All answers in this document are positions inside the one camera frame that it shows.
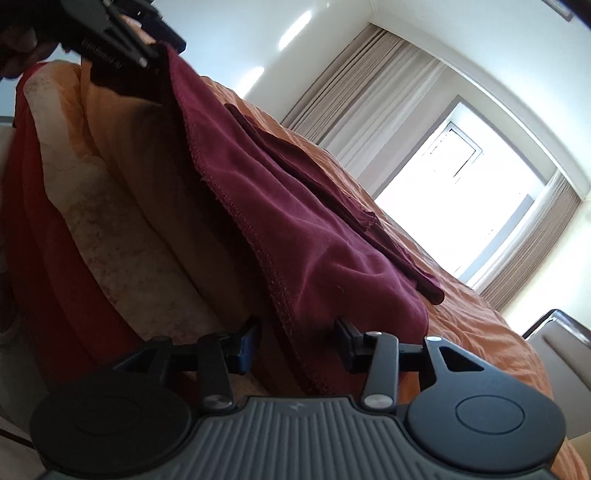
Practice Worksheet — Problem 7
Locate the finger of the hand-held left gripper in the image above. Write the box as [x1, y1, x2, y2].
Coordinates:
[137, 4, 188, 52]
[59, 0, 163, 71]

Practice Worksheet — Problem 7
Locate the white sheer curtain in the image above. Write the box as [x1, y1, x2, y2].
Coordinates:
[318, 44, 450, 163]
[465, 251, 513, 291]

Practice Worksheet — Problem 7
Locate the orange duvet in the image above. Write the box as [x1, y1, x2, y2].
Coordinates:
[69, 60, 580, 480]

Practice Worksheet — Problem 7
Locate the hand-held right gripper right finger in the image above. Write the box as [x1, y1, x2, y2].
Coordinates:
[335, 316, 500, 410]

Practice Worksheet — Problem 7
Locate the beige curtain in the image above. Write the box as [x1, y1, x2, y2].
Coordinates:
[480, 172, 583, 315]
[281, 23, 402, 139]

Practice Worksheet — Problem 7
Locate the window with grey frame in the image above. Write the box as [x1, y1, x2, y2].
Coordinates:
[373, 95, 561, 283]

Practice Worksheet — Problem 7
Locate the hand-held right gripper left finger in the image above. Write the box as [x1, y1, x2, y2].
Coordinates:
[113, 318, 260, 412]

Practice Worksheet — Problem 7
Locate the grey padded headboard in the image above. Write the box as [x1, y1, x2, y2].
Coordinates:
[521, 308, 591, 446]

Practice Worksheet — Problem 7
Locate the maroon long-sleeved sweater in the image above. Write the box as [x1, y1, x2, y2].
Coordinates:
[89, 42, 446, 398]

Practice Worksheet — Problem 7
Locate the red bed cover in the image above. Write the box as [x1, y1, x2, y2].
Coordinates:
[0, 65, 141, 386]

